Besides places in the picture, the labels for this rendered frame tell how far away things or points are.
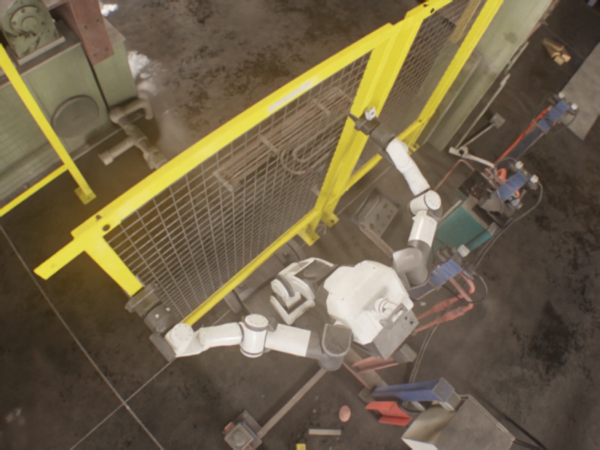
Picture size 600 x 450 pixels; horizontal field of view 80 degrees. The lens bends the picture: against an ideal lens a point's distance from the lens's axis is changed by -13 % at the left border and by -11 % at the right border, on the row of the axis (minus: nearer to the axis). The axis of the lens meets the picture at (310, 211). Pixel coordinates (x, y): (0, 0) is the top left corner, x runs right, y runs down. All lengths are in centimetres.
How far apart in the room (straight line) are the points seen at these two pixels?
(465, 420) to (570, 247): 237
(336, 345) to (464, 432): 81
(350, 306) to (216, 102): 247
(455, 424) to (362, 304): 77
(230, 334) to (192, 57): 294
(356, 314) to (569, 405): 245
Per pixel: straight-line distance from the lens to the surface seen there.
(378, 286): 145
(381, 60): 153
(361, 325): 144
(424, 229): 162
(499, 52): 295
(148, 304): 137
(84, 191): 317
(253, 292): 257
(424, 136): 352
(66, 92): 306
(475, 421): 198
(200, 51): 395
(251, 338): 139
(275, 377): 268
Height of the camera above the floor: 267
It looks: 63 degrees down
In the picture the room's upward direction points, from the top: 20 degrees clockwise
